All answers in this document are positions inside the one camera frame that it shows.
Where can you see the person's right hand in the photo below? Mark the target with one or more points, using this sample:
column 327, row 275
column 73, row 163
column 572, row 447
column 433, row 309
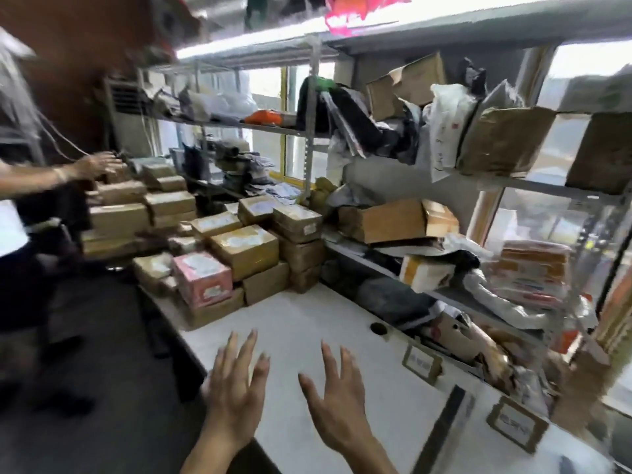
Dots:
column 340, row 414

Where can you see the person's left hand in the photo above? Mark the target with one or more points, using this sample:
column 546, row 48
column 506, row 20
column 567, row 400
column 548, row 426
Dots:
column 234, row 394

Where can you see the brown cardboard sign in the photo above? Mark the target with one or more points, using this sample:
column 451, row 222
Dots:
column 516, row 424
column 421, row 365

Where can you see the clear acrylic divider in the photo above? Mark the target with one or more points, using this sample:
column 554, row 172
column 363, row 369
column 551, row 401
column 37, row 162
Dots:
column 439, row 434

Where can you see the pink printed parcel box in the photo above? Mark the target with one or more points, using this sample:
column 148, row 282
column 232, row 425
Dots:
column 202, row 278

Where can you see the pile of cardboard parcels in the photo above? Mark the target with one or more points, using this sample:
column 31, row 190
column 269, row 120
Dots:
column 118, row 219
column 247, row 251

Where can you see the dark grey plastic mailer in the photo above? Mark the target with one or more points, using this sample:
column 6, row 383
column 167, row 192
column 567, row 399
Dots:
column 395, row 301

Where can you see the beige storage basket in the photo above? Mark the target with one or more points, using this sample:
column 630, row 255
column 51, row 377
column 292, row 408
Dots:
column 456, row 338

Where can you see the white foam box yellow tape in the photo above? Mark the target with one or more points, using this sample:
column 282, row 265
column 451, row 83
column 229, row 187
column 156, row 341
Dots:
column 424, row 273

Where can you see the black plastic bag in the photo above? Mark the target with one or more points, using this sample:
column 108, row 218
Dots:
column 464, row 261

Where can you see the large yellow-taped cardboard box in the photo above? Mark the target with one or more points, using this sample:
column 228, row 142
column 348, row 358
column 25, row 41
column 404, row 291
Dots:
column 385, row 222

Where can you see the white woven sack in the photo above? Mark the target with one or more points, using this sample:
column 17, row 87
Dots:
column 513, row 310

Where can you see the pile of grey plastic mailers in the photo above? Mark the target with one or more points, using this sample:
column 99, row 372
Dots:
column 274, row 187

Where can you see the olive yellow bag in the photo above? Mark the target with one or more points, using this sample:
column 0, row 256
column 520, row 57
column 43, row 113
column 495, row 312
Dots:
column 323, row 194

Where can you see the crumpled grey plastic bag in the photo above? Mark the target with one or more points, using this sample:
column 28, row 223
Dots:
column 350, row 194

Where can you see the orange white wrapped bundle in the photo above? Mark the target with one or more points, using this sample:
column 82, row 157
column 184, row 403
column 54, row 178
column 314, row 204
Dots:
column 531, row 273

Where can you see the tall narrow cardboard piece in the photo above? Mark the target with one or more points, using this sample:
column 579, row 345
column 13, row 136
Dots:
column 582, row 389

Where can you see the yellow framed window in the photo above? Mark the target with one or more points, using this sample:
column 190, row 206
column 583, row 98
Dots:
column 283, row 143

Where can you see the grey metal shelf rack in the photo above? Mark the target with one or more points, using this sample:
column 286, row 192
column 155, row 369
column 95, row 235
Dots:
column 232, row 125
column 543, row 186

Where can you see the orange plastic mailer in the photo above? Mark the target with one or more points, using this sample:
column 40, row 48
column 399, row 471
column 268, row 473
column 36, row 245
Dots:
column 264, row 118

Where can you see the black plastic bags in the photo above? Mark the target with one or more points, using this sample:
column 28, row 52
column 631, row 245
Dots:
column 360, row 123

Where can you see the white standing air conditioner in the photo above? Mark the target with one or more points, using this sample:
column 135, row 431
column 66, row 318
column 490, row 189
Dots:
column 128, row 118

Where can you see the white hanging plastic bag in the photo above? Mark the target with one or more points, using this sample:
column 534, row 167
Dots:
column 449, row 128

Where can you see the cardboard box on rack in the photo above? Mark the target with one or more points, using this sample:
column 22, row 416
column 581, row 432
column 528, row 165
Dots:
column 602, row 152
column 503, row 140

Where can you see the torn open cardboard box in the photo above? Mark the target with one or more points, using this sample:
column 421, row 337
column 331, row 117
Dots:
column 410, row 83

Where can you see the white tube light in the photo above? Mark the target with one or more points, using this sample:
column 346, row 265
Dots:
column 296, row 31

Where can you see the pink plastic bag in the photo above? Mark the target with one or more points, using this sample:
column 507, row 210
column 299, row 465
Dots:
column 345, row 12

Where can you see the glass storefront with taped frame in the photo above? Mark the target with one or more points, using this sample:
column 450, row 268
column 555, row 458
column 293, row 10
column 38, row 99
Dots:
column 481, row 217

